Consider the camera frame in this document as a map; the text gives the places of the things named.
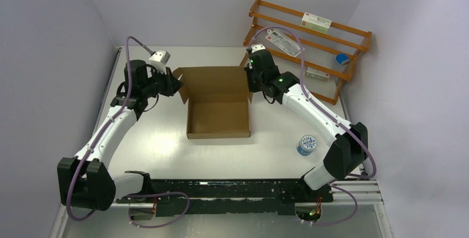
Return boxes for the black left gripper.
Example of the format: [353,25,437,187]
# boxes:
[142,65,184,99]

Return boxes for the brown cardboard box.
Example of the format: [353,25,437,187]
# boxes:
[172,57,252,139]

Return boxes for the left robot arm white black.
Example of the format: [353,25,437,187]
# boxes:
[57,60,183,211]

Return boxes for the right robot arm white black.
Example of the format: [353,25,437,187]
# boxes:
[244,44,368,201]

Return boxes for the small white box lower shelf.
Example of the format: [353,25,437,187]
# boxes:
[305,67,330,82]

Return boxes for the green white small box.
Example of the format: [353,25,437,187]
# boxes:
[300,12,332,34]

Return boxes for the clear plastic packaged item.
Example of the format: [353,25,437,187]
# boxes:
[265,29,301,57]

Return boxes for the orange wooden shelf rack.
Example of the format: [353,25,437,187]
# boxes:
[243,0,373,105]

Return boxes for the blue white eraser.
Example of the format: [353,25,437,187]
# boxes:
[335,53,351,66]

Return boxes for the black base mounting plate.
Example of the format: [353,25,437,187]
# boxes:
[116,179,333,217]

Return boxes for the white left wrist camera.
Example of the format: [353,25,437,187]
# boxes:
[148,50,170,75]

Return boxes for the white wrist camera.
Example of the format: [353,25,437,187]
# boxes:
[148,50,170,75]
[246,44,265,55]

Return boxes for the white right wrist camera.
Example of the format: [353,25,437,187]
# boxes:
[246,44,265,55]

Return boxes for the aluminium frame rails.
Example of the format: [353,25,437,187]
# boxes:
[50,180,393,237]

